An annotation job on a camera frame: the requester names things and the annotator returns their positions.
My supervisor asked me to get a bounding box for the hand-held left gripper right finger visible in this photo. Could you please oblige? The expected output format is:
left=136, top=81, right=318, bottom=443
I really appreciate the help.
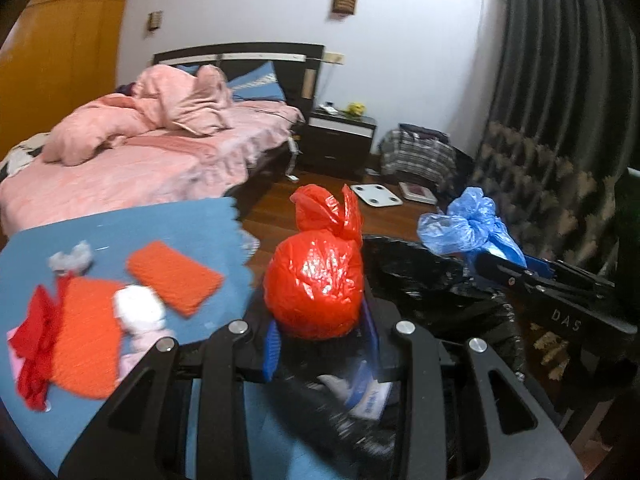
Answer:
left=360, top=294, right=587, bottom=480

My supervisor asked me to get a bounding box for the large blue pillow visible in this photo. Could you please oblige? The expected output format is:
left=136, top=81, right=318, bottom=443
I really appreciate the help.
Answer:
left=225, top=60, right=286, bottom=103

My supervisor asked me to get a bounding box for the blue and white packet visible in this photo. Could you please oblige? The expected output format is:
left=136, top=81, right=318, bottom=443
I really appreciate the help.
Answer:
left=345, top=360, right=393, bottom=421

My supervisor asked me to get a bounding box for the pink topped bathroom scale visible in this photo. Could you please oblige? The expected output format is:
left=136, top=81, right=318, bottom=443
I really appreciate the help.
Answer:
left=398, top=181, right=438, bottom=204

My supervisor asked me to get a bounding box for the pink quilt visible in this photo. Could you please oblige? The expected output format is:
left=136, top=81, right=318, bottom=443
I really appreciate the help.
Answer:
left=40, top=64, right=233, bottom=166

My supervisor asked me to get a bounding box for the red cloth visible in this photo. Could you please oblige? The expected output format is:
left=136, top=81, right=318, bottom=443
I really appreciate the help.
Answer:
left=6, top=277, right=71, bottom=411

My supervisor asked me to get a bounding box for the large orange sponge cloth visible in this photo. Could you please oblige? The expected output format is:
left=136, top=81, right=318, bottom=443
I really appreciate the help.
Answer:
left=50, top=277, right=126, bottom=401

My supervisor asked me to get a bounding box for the red plastic bag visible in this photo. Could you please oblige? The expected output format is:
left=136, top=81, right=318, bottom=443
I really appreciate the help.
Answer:
left=262, top=183, right=365, bottom=341

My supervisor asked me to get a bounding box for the black lined trash bin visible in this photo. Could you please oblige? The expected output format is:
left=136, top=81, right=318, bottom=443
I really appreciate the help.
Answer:
left=280, top=235, right=528, bottom=480

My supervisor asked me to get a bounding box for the pink bed sheet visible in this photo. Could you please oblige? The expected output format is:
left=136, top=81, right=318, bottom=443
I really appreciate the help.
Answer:
left=0, top=95, right=306, bottom=238

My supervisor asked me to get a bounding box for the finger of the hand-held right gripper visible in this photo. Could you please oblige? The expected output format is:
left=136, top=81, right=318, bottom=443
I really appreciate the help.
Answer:
left=474, top=251, right=557, bottom=302
left=522, top=255, right=618, bottom=292

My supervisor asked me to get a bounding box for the wooden wardrobe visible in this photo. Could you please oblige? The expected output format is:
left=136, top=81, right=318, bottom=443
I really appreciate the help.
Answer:
left=0, top=0, right=136, bottom=161

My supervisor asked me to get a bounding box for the dark patterned curtain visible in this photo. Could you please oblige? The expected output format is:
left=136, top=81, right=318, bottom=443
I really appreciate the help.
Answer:
left=470, top=0, right=640, bottom=281

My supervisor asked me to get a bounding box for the small orange sponge cloth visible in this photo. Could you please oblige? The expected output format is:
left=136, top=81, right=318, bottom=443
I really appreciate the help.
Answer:
left=126, top=240, right=224, bottom=318

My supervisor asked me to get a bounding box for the dark wooden bed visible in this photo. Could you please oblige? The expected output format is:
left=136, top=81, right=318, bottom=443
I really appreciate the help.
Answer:
left=0, top=42, right=326, bottom=241

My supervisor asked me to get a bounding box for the blue table cloth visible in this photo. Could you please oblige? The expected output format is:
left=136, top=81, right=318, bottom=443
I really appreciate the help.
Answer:
left=0, top=196, right=361, bottom=480

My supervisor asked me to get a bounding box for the blue plastic bag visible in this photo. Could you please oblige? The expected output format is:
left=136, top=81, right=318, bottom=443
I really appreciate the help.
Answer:
left=417, top=186, right=527, bottom=268

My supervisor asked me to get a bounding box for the white charger cable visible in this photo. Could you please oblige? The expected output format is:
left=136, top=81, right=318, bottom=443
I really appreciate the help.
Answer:
left=287, top=132, right=301, bottom=182

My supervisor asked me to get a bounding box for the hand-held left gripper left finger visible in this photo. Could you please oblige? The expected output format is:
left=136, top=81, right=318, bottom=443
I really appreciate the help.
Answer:
left=57, top=305, right=282, bottom=480

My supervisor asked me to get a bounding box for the black and white cloth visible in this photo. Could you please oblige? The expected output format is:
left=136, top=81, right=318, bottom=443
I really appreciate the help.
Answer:
left=0, top=132, right=51, bottom=181

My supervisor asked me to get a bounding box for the white tissue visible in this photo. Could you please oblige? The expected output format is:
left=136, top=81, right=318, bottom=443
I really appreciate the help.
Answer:
left=112, top=285, right=167, bottom=333

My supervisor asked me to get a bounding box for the plaid bag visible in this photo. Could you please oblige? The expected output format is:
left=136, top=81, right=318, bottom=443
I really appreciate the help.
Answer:
left=379, top=124, right=457, bottom=186

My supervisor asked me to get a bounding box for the white bathroom scale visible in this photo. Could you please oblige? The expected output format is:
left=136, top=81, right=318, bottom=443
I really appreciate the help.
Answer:
left=350, top=183, right=403, bottom=207

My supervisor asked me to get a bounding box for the grey crumpled tissue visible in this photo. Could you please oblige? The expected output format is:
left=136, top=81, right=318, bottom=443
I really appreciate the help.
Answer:
left=47, top=240, right=95, bottom=276

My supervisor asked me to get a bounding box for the dark nightstand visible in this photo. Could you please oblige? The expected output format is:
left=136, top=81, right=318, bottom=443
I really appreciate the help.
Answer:
left=295, top=109, right=377, bottom=181

